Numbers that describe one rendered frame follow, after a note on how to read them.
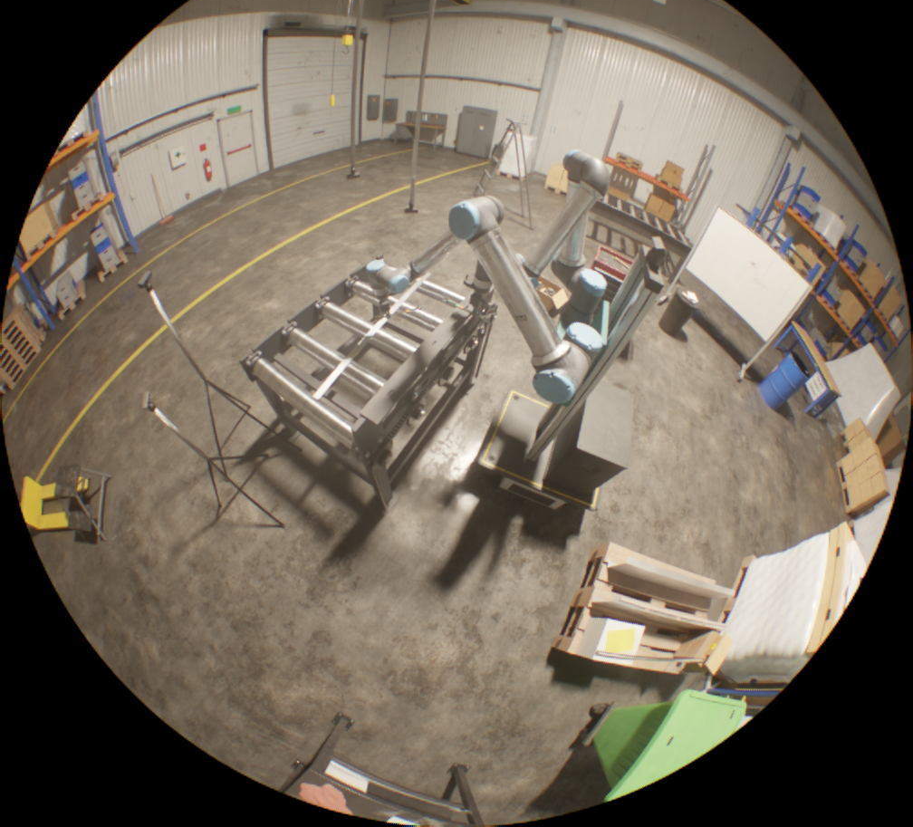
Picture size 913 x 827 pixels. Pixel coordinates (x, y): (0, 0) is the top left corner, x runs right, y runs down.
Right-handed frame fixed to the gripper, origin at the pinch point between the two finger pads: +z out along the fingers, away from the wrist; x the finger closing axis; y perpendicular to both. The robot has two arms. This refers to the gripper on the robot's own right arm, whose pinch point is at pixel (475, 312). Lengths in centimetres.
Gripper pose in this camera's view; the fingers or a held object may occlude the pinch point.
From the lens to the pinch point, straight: 156.6
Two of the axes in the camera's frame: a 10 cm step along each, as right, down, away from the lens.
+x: 4.8, -6.4, 6.0
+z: -1.3, 6.2, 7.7
